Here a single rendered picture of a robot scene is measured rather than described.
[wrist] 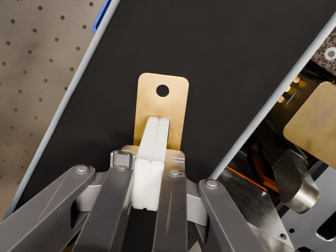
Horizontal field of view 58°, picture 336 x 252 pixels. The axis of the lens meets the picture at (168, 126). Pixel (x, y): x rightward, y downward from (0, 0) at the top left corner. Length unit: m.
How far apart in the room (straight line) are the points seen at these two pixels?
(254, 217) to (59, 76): 0.54
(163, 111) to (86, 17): 0.50
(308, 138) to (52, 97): 0.59
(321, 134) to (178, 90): 0.19
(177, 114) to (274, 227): 0.22
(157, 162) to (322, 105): 0.23
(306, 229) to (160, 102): 0.36
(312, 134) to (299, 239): 0.23
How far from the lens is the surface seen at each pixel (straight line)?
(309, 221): 0.53
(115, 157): 0.15
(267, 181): 0.63
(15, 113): 0.83
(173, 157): 0.18
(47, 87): 0.77
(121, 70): 0.23
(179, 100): 0.23
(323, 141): 0.37
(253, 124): 0.24
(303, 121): 0.35
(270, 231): 0.38
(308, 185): 0.37
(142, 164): 0.16
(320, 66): 0.32
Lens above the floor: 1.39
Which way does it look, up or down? 69 degrees down
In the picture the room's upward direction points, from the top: 173 degrees counter-clockwise
